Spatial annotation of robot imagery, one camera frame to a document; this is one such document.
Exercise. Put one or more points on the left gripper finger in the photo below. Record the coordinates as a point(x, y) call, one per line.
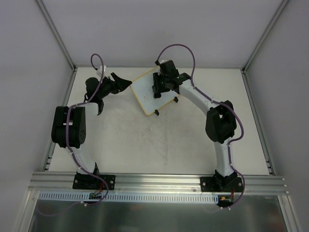
point(116, 78)
point(123, 84)

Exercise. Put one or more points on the white slotted cable duct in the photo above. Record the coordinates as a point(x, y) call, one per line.
point(129, 197)

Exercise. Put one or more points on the aluminium frame post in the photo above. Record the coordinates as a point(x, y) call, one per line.
point(275, 17)
point(46, 15)

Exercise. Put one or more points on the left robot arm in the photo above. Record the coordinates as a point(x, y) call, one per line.
point(69, 125)

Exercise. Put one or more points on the aluminium mounting rail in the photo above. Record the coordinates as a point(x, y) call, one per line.
point(160, 183)

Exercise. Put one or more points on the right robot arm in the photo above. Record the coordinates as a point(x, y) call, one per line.
point(220, 122)

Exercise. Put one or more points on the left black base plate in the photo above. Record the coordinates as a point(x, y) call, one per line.
point(87, 182)

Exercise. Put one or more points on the right aluminium frame post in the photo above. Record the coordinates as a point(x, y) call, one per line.
point(275, 17)

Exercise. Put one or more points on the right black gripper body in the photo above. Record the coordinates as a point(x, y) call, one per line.
point(157, 84)

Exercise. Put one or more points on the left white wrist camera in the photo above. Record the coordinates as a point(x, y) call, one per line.
point(101, 70)

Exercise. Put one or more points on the left aluminium frame post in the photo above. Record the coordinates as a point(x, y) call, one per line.
point(46, 15)

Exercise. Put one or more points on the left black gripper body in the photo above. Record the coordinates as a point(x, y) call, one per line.
point(114, 83)

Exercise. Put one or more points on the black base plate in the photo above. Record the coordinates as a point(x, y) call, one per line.
point(87, 182)
point(214, 184)

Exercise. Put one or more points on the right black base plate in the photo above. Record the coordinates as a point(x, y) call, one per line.
point(214, 184)

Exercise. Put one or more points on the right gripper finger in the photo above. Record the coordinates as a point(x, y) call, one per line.
point(157, 95)
point(155, 88)

